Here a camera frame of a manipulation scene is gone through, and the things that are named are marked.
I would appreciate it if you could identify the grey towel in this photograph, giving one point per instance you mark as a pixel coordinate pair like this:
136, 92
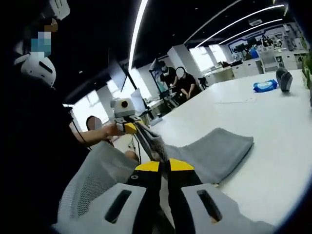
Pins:
214, 151

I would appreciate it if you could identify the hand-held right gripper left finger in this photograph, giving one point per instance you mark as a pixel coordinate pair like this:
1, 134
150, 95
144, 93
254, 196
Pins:
143, 195

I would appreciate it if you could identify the blue wipes packet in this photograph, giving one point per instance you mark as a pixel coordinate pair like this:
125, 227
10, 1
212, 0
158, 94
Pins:
265, 85

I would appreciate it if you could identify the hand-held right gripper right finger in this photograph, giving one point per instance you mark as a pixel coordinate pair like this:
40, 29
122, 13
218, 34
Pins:
187, 195

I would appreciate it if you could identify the grey curved cushion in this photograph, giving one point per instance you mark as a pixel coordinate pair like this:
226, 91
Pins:
287, 81
281, 73

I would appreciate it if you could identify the white table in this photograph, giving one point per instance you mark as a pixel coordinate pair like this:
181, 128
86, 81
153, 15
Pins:
268, 126

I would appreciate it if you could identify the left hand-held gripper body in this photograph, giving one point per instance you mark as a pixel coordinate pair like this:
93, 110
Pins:
123, 109

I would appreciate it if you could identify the grey mesh office chair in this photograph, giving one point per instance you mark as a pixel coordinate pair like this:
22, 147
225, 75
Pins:
97, 168

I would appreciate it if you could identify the white worn device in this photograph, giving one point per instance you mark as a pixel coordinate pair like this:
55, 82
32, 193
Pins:
39, 70

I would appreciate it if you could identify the person's left hand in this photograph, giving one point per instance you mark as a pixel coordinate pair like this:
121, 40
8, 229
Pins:
114, 130

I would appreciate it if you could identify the person's black shirt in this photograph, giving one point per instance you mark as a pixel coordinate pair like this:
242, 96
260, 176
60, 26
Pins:
31, 146

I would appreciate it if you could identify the ceiling light strips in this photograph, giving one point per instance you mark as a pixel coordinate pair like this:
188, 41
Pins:
140, 24

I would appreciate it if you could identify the potted green plant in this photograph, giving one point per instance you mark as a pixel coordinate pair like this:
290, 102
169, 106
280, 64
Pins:
308, 70

